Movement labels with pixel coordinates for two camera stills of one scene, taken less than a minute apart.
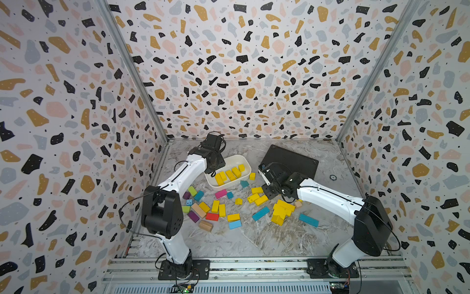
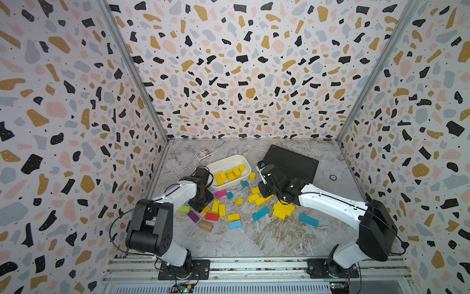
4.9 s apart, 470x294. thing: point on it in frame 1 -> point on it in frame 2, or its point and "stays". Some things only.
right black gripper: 265,191 stays
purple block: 193,216 stays
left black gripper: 221,162 -> 199,207
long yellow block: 218,179 stays
